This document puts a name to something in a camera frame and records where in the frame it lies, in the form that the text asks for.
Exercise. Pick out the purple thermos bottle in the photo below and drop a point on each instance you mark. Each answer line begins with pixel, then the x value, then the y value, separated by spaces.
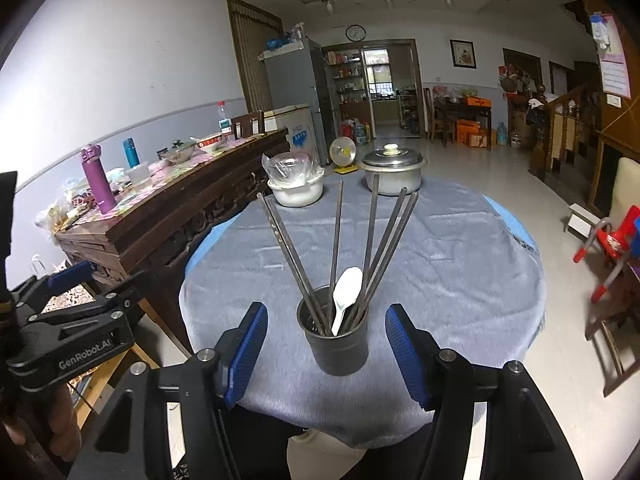
pixel 99 180

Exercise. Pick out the white step stool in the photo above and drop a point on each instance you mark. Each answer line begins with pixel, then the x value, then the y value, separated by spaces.
pixel 582 217

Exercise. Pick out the wooden stair railing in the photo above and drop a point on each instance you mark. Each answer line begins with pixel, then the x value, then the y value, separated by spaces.
pixel 560 120

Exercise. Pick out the glass lidded bowl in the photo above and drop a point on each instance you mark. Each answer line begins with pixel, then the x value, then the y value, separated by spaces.
pixel 180 153

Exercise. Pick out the framed wall picture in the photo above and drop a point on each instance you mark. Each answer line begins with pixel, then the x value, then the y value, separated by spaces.
pixel 462 53

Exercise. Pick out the pile of plastic bags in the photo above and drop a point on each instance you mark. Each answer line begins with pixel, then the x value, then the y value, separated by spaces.
pixel 65 205

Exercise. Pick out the dark wooden chair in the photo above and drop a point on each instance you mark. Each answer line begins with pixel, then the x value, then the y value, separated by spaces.
pixel 615 340

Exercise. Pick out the dark wooden side table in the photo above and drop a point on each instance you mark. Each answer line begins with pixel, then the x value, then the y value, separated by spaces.
pixel 462 105

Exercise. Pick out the floral sideboard cover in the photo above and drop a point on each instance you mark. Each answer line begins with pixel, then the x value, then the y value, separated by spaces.
pixel 165 170

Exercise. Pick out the white plastic spoon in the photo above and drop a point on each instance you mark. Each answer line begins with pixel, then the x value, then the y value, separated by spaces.
pixel 347 285

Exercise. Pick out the person's left hand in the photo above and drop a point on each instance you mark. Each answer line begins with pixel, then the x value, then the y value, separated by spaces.
pixel 65 425

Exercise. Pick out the grey refrigerator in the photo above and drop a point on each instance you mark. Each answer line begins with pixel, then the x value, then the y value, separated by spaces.
pixel 292 75

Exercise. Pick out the wall calendar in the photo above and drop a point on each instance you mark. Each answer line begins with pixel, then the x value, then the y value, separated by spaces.
pixel 612 65

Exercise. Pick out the white bowl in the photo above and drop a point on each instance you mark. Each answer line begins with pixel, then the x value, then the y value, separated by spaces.
pixel 297 195

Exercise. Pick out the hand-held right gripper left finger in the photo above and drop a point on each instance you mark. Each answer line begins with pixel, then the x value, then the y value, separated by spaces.
pixel 247 355

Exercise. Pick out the clear plastic bag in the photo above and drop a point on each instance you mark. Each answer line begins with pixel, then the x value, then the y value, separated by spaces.
pixel 292 167

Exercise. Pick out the blue water jug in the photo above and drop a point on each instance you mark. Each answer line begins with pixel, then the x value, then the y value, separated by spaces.
pixel 502 134

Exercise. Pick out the white plastic container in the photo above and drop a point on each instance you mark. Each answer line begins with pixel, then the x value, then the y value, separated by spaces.
pixel 138 174

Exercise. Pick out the white chest freezer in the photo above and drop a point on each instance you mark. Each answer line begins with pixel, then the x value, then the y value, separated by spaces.
pixel 290 125

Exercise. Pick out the round wall clock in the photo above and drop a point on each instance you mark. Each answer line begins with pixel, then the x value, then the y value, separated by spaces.
pixel 356 33

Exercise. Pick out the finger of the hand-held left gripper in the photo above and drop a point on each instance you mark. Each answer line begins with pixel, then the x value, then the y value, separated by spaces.
pixel 70 275
pixel 115 292

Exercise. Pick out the metal pot lid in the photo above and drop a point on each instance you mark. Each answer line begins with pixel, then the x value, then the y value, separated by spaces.
pixel 394 158

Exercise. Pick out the metal pot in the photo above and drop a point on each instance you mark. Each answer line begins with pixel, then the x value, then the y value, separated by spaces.
pixel 392 182

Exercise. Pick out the beige chair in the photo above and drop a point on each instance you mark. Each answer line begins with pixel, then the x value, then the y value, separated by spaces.
pixel 627 185

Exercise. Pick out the teal thermos bottle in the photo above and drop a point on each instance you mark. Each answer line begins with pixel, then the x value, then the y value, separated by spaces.
pixel 131 152

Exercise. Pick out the grey tablecloth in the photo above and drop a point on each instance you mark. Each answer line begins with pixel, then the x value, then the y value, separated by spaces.
pixel 450 280

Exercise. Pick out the red patterned bowl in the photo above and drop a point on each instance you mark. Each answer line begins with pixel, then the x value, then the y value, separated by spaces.
pixel 210 144

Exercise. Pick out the blue table cover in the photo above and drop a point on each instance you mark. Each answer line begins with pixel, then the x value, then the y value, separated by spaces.
pixel 515 225

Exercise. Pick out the clear water bottle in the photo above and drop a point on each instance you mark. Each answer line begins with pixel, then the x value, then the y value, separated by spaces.
pixel 224 120

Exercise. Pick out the dark metal utensil holder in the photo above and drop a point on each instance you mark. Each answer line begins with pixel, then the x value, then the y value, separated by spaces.
pixel 335 355

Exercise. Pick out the red plastic chair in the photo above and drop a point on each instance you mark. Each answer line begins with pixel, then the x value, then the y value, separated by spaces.
pixel 615 240

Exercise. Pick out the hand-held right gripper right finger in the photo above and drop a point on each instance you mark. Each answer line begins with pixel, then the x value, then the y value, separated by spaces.
pixel 407 355

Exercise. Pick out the small yellow desk fan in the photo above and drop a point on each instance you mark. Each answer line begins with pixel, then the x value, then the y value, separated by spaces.
pixel 343 152

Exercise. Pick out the carved wooden sideboard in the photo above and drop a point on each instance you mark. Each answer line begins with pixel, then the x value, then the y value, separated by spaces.
pixel 165 220

